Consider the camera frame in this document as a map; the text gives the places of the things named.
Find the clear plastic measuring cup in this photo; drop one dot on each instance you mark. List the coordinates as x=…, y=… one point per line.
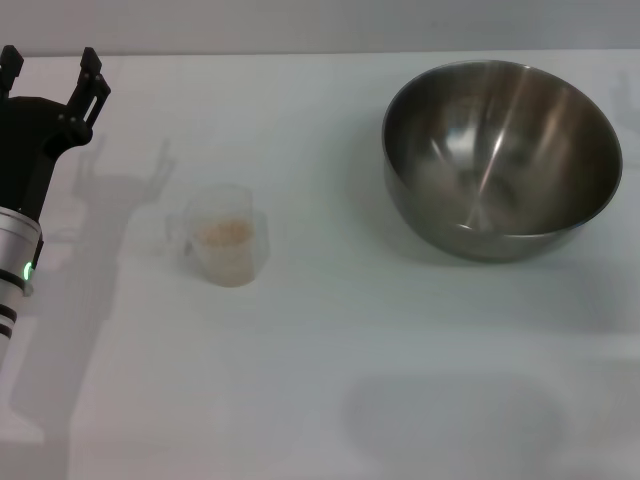
x=225, y=260

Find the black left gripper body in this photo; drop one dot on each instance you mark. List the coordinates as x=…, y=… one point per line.
x=30, y=145

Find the stainless steel mixing bowl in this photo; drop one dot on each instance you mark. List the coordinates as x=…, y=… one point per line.
x=500, y=160

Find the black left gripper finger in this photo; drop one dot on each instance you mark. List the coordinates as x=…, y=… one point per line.
x=10, y=65
x=90, y=95

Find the rice grains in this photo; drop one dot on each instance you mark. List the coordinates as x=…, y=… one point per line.
x=225, y=232

